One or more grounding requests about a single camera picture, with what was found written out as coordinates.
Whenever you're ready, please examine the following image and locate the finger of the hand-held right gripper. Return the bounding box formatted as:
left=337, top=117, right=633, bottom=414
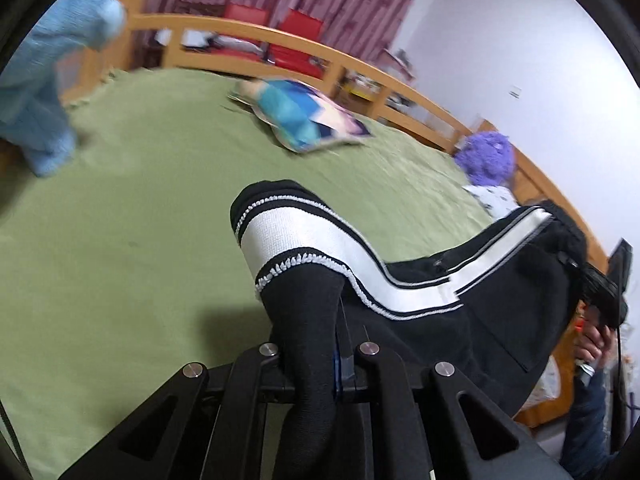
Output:
left=570, top=259, right=629, bottom=330

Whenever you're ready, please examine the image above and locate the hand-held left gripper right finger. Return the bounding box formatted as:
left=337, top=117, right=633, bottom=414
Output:
left=337, top=341, right=575, bottom=480

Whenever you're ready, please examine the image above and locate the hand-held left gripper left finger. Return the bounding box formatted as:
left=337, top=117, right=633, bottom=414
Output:
left=59, top=343, right=296, bottom=480

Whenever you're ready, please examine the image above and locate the black pants white side stripe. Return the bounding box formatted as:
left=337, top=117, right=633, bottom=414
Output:
left=230, top=179, right=590, bottom=480

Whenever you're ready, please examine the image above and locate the person's right forearm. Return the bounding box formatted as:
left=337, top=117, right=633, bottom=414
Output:
left=559, top=374, right=624, bottom=480

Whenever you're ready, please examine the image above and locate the person's right hand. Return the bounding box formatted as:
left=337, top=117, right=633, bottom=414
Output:
left=573, top=321, right=617, bottom=377

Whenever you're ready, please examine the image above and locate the white patterned cloth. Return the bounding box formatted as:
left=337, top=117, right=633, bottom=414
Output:
left=462, top=184, right=518, bottom=221

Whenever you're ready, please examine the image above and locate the green fleece blanket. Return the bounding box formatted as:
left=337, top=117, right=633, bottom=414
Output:
left=0, top=67, right=506, bottom=480

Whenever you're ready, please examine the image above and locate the purple plush toy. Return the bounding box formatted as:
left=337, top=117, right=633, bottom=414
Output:
left=454, top=131, right=516, bottom=188

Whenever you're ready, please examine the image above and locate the geometric print pillow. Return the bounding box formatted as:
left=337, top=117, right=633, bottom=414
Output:
left=229, top=77, right=376, bottom=155

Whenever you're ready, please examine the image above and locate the pile of papers and boxes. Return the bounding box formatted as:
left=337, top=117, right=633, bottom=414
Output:
left=345, top=47, right=419, bottom=112

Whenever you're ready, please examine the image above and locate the red chair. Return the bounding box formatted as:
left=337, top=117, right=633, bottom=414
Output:
left=270, top=9, right=326, bottom=79
left=215, top=2, right=268, bottom=54

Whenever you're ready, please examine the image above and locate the light blue plush toy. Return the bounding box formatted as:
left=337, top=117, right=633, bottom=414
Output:
left=0, top=0, right=128, bottom=178

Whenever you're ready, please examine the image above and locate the black cable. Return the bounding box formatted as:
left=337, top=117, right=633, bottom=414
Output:
left=613, top=325, right=627, bottom=457

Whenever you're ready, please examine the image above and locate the wooden bed frame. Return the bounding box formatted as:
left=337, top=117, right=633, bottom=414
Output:
left=60, top=0, right=611, bottom=428

